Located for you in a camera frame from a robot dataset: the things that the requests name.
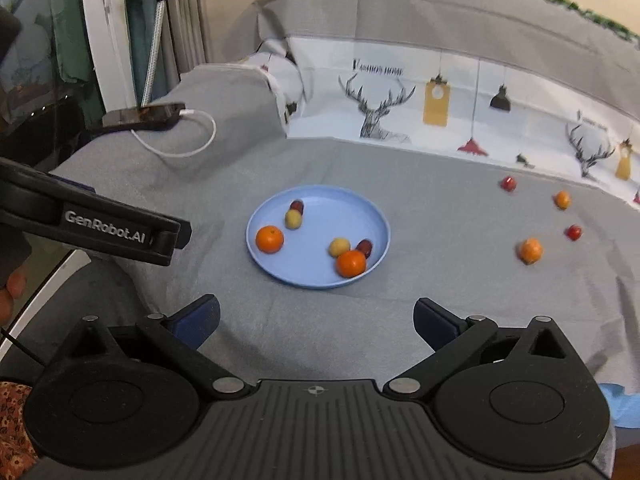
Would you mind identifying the red cherry tomato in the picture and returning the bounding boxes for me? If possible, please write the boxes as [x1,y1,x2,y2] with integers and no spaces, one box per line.
[565,224,582,242]
[500,176,518,193]

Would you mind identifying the small orange kumquat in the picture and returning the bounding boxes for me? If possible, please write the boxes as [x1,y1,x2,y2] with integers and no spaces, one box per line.
[553,191,572,210]

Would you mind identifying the white charging cable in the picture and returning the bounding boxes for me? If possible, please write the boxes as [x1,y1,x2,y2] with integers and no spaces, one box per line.
[130,108,218,160]

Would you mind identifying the yellow-green fruit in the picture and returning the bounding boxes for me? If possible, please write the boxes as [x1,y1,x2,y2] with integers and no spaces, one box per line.
[328,237,352,258]
[284,208,303,230]

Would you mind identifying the smooth orange mandarin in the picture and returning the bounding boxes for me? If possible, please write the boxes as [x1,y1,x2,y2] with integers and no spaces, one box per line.
[255,226,285,254]

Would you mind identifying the person's hand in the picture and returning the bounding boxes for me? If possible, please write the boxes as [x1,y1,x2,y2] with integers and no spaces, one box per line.
[0,266,27,325]

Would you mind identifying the dark red jujube right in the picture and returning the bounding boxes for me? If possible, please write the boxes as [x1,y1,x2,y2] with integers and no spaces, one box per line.
[356,238,373,259]

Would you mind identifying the dark red jujube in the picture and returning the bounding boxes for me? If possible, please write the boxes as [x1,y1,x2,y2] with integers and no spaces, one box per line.
[356,238,373,259]
[290,200,304,214]

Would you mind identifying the black smartphone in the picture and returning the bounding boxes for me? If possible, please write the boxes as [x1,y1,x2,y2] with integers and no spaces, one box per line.
[99,103,186,132]

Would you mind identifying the netted orange mandarin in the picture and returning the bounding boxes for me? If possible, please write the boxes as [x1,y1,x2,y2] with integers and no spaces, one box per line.
[518,237,544,266]

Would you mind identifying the grey curtain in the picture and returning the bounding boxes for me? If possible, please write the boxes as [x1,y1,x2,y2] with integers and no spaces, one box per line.
[167,0,207,76]

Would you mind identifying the deer print white cloth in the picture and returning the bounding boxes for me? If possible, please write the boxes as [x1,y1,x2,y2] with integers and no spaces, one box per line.
[245,37,639,203]

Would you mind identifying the light blue plate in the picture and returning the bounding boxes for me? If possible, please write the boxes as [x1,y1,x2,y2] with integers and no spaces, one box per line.
[245,184,390,289]

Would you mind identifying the dark red jujube left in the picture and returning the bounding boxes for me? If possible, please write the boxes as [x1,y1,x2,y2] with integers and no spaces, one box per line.
[290,200,304,214]

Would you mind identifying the grey sofa cover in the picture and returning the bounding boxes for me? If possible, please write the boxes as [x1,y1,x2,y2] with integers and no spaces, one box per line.
[49,0,640,461]

